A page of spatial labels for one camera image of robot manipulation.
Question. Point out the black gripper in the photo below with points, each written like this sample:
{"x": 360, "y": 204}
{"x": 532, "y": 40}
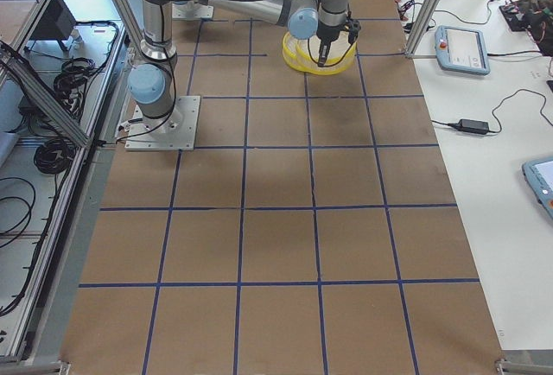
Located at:
{"x": 327, "y": 34}

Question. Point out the yellow steamer basket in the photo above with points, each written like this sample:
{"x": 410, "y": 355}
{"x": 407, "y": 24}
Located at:
{"x": 340, "y": 56}
{"x": 294, "y": 52}

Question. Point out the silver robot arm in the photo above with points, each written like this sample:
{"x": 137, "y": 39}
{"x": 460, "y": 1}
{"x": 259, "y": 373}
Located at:
{"x": 152, "y": 82}

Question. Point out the black power adapter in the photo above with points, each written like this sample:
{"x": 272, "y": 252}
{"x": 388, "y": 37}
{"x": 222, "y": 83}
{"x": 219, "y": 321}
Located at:
{"x": 471, "y": 126}

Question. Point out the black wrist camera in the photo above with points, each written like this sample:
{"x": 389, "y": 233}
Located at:
{"x": 353, "y": 28}

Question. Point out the teach pendant near post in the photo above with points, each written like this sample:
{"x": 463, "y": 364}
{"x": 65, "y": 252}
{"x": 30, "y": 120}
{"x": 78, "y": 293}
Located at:
{"x": 461, "y": 50}

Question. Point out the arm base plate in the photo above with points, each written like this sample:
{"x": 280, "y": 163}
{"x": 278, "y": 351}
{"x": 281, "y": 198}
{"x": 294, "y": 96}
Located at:
{"x": 191, "y": 11}
{"x": 179, "y": 132}

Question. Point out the aluminium frame post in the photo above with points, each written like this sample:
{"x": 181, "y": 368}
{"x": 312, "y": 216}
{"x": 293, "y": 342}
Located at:
{"x": 419, "y": 28}

